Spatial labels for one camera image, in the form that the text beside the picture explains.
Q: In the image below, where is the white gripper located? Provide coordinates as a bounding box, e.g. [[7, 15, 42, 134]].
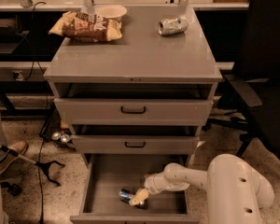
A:
[[129, 172, 168, 206]]

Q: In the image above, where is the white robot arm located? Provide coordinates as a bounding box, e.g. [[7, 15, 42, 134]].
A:
[[129, 154, 274, 224]]

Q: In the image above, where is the grey open bottom drawer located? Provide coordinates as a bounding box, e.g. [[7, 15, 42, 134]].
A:
[[70, 154, 199, 224]]

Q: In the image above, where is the grey middle drawer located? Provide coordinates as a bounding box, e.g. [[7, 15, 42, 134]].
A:
[[72, 135, 199, 154]]

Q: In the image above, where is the grey drawer cabinet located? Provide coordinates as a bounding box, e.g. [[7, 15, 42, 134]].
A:
[[44, 5, 224, 170]]

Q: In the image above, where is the silver can on floor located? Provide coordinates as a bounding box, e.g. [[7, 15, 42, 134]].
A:
[[51, 132, 62, 141]]

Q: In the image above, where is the grey top drawer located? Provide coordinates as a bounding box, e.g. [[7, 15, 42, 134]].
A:
[[54, 98, 213, 126]]

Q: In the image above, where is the black reacher grabber tool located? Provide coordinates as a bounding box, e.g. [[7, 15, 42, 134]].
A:
[[0, 141, 66, 187]]

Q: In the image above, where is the tan shoe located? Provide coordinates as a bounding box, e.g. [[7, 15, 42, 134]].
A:
[[0, 141, 28, 175]]

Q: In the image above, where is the black office chair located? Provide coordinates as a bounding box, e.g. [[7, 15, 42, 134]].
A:
[[207, 0, 280, 160]]

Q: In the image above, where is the brown chip bag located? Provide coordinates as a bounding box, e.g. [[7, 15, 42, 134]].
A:
[[49, 11, 122, 43]]

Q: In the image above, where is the white bowl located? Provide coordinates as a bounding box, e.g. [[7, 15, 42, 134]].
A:
[[95, 5, 127, 21]]

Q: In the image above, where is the black floor wire rack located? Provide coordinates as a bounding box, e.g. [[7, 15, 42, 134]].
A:
[[39, 105, 75, 150]]

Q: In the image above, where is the wall power outlet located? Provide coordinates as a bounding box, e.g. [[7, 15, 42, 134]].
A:
[[13, 70, 24, 81]]

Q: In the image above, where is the black power cable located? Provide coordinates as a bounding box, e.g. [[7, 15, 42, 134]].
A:
[[16, 1, 49, 224]]

